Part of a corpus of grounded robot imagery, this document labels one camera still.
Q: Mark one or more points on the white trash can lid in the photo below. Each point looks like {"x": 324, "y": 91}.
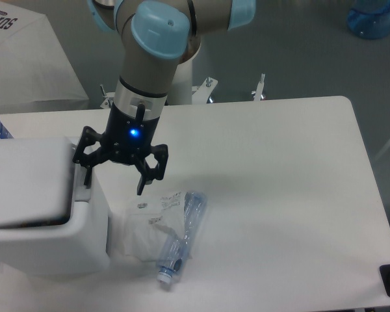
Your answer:
{"x": 36, "y": 181}

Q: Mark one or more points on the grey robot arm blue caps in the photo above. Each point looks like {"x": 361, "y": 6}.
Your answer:
{"x": 155, "y": 36}

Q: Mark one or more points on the crumpled white plastic bag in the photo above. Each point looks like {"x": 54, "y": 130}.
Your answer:
{"x": 148, "y": 221}

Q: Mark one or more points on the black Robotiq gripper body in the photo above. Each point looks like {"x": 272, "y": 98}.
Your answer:
{"x": 129, "y": 135}

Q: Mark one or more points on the white printed cloth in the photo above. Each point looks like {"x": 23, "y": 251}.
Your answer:
{"x": 34, "y": 69}

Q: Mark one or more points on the crushed clear plastic bottle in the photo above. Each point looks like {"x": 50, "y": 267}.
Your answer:
{"x": 176, "y": 250}

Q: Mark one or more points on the white levelling foot bracket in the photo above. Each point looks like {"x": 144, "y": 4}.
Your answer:
{"x": 258, "y": 94}

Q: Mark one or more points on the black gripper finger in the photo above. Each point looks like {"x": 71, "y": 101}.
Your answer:
{"x": 89, "y": 137}
{"x": 148, "y": 174}

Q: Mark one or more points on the white trash can body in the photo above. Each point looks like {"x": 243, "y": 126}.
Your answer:
{"x": 75, "y": 247}

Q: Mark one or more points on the large blue water jug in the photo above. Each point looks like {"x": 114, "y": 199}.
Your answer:
{"x": 369, "y": 20}

